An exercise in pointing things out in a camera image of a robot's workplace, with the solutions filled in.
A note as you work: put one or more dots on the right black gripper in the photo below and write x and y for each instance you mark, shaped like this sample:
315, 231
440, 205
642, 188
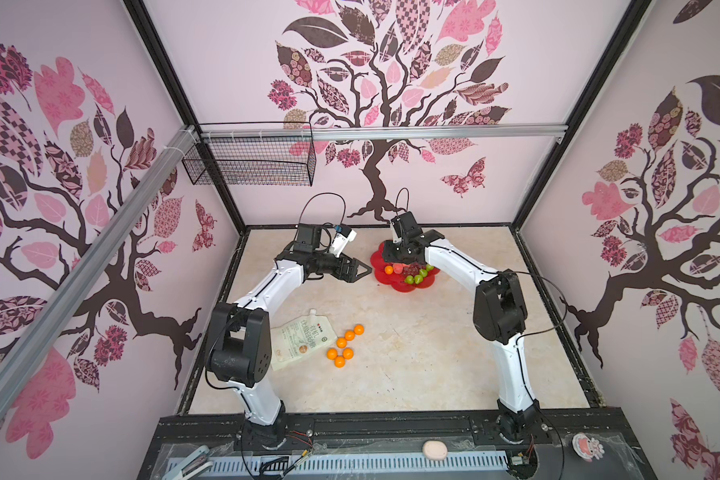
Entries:
388, 257

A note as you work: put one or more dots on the aluminium rail left wall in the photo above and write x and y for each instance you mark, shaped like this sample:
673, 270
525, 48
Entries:
22, 361

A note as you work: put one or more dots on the aluminium rail back wall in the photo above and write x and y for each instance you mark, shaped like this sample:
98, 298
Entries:
391, 133

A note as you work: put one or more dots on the aluminium rail wall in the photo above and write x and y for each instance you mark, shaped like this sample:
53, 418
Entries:
22, 361
391, 133

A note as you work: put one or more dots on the red flower-shaped fruit bowl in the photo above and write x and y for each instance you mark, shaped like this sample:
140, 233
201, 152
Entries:
397, 281

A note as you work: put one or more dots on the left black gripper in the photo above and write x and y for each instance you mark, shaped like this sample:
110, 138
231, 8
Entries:
349, 276

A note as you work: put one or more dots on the black wire mesh basket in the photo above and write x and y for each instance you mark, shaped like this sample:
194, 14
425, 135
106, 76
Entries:
253, 154

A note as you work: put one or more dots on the white vented cable duct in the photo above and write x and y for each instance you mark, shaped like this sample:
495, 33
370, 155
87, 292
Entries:
334, 465

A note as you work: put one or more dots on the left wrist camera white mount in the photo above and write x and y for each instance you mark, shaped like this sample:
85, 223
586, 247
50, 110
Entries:
344, 235

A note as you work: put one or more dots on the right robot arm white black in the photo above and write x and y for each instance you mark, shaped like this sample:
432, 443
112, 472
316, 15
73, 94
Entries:
499, 316

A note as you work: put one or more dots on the purple fake grape bunch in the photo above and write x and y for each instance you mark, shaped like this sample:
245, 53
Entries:
413, 269

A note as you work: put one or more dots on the white printed snack pouch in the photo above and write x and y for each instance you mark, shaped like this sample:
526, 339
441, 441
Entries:
301, 338

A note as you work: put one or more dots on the round pink cartoon sticker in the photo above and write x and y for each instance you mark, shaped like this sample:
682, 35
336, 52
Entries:
587, 448

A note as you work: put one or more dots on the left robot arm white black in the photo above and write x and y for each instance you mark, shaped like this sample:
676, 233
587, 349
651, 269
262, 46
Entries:
239, 344

